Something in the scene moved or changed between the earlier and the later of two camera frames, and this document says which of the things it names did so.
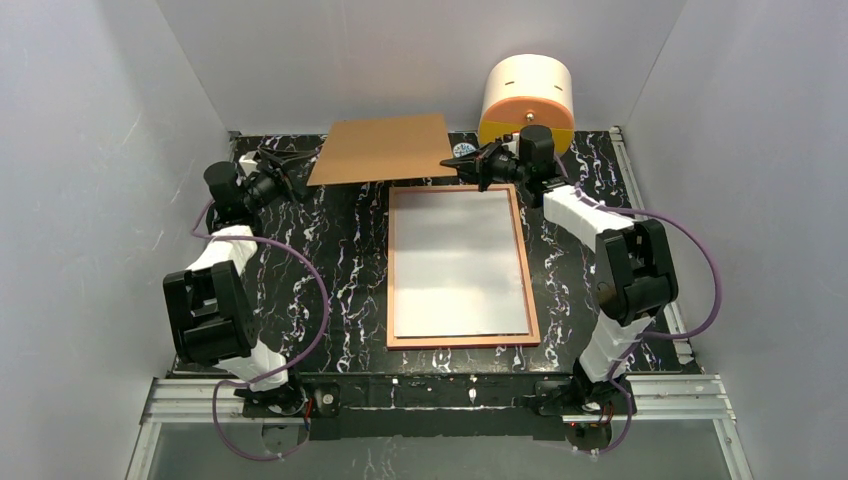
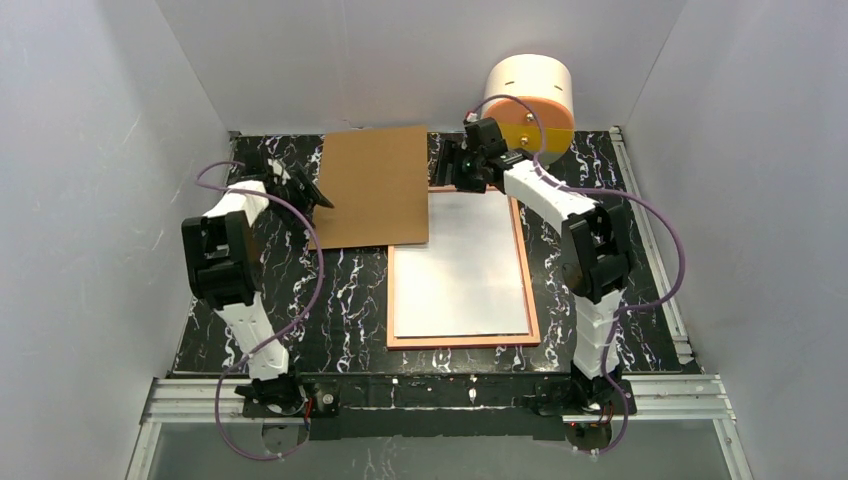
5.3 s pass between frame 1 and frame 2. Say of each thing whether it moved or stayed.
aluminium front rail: stayed
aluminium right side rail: stayed
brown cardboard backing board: moved
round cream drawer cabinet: stayed
